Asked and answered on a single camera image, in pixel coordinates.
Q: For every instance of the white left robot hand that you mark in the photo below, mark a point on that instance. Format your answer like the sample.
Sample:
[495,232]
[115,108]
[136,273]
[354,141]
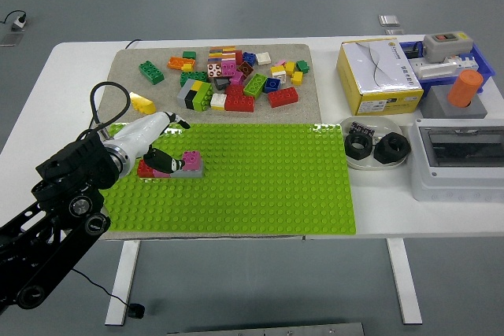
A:
[141,131]

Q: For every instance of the white electrical enclosure box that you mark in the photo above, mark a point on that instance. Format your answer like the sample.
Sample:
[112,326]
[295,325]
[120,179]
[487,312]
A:
[456,178]

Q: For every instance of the striped multicolour brick stack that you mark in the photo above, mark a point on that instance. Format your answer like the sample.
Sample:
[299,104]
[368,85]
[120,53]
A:
[222,52]

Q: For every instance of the grey block base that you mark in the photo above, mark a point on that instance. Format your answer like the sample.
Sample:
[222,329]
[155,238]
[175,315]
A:
[435,104]

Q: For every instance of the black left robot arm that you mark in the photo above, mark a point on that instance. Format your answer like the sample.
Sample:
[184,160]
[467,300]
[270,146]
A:
[59,202]

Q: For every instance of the yellow curved toy brick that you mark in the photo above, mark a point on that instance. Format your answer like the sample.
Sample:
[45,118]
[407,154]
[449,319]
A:
[143,104]

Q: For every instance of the metal floor plate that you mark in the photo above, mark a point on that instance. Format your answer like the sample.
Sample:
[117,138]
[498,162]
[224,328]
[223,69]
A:
[395,32]
[11,38]
[389,20]

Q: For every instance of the grey long toy brick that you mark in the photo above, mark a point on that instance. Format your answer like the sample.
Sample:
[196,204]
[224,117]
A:
[193,174]

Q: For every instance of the blue plastic bin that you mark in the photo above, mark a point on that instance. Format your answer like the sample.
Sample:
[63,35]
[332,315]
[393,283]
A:
[482,62]

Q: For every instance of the small yellow toy brick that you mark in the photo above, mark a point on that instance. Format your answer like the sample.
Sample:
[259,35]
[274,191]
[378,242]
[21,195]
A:
[290,68]
[297,78]
[188,67]

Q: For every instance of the lime green long toy brick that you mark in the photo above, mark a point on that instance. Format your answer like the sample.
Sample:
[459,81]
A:
[256,85]

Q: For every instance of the dark green long toy brick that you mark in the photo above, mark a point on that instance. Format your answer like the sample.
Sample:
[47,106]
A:
[193,76]

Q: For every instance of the grey switch box red button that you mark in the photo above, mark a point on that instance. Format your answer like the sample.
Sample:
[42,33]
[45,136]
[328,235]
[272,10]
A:
[447,45]

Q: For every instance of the black small device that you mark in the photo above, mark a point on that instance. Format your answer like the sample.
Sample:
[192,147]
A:
[414,52]

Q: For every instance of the white table leg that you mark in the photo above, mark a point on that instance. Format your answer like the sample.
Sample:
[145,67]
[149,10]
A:
[405,281]
[124,281]

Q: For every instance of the pink square toy brick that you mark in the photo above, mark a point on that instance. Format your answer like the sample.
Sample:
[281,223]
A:
[161,173]

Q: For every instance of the green studded baseplate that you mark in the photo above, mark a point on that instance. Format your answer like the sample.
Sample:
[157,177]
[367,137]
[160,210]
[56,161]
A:
[256,194]

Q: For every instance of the magenta square toy brick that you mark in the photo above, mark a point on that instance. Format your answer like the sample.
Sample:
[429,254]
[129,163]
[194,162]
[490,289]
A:
[228,68]
[192,159]

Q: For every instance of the red stepped toy brick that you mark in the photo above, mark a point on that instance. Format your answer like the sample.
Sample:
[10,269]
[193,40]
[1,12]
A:
[239,102]

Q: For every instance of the red long toy brick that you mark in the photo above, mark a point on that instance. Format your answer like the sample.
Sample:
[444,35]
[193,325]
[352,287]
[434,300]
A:
[282,97]

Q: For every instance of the grey-brown mat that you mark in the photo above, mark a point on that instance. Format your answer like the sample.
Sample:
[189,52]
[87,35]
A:
[118,72]

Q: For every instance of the dark grey toy brick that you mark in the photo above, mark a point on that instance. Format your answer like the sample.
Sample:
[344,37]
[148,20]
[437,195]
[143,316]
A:
[221,83]

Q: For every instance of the blue toy brick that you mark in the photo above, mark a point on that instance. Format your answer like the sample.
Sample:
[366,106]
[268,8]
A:
[271,85]
[249,57]

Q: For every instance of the small green toy brick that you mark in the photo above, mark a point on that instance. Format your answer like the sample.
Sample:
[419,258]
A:
[189,54]
[302,66]

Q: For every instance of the black and yellow toy brick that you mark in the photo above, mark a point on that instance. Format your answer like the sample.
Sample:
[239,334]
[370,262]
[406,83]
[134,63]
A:
[192,96]

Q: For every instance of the white oval dish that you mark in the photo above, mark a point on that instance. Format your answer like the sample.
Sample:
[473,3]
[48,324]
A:
[374,121]

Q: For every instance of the red square toy brick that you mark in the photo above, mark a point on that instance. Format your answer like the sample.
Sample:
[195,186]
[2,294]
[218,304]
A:
[142,169]

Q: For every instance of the orange toy brick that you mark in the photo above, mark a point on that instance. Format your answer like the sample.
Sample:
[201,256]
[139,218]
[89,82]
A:
[177,62]

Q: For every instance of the white and yellow toy brick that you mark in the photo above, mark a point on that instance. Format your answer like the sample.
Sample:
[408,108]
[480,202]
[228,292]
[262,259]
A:
[279,74]
[218,101]

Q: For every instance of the white terminal block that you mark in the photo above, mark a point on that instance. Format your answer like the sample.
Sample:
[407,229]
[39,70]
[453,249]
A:
[437,68]

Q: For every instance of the white brick with brown dots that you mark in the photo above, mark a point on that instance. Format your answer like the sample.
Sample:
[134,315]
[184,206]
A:
[214,69]

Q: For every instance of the yellow and white cardboard box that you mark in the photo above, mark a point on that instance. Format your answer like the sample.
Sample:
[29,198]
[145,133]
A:
[374,72]

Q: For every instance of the orange cylinder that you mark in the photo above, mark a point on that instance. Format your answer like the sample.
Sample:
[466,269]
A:
[464,88]

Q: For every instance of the brown toy brick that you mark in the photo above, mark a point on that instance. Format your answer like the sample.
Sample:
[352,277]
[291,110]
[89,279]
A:
[246,69]

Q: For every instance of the black large hex nut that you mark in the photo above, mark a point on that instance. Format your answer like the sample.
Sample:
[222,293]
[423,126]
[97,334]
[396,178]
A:
[399,149]
[350,149]

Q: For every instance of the pink flat toy piece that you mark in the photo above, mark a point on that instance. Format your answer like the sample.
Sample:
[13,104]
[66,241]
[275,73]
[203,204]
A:
[280,63]

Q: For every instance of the pink small toy brick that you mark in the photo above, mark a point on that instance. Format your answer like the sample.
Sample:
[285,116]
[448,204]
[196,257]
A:
[237,78]

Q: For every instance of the black dotted small part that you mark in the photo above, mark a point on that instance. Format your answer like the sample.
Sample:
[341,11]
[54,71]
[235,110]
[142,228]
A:
[360,128]

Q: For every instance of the floor socket with plug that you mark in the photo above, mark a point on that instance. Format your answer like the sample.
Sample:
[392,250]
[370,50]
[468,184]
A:
[19,21]

